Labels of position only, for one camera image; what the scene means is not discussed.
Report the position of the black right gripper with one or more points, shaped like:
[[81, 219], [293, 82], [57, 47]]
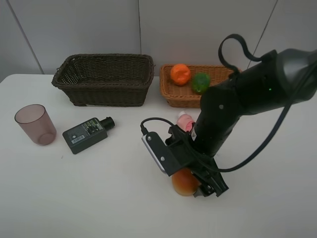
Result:
[[199, 146]]

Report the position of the red yellow peach fruit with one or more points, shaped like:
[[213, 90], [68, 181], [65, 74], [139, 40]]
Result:
[[184, 182]]

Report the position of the pink lotion bottle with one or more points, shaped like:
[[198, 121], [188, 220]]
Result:
[[185, 121]]

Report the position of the green lime fruit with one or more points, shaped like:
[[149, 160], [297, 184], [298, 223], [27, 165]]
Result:
[[200, 82]]

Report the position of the orange tangerine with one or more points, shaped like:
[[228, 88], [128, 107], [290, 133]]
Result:
[[180, 74]]

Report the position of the translucent pink plastic cup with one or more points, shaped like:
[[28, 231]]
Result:
[[36, 123]]

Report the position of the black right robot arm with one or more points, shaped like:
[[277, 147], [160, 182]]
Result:
[[279, 81]]

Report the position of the light orange wicker basket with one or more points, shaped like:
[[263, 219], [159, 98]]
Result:
[[184, 96]]

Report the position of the dark green rectangular bottle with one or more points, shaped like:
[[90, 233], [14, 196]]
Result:
[[87, 134]]

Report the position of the dark brown wicker basket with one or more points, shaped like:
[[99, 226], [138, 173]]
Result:
[[106, 80]]

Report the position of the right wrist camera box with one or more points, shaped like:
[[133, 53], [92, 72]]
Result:
[[161, 153]]

